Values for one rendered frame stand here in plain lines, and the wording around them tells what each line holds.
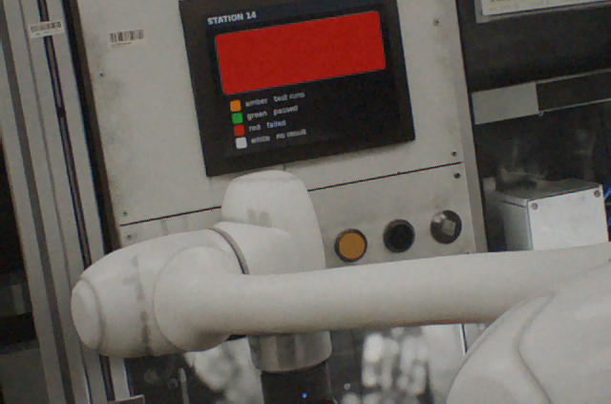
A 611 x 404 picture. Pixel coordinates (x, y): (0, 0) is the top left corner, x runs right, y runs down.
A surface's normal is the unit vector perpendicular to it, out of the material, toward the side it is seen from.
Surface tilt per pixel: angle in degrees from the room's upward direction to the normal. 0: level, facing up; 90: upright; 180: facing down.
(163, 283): 69
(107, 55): 90
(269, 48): 90
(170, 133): 90
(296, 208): 76
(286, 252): 87
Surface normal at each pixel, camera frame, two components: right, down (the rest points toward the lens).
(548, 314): -0.24, -0.89
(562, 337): -0.12, -0.75
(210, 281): -0.44, -0.70
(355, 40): 0.25, 0.10
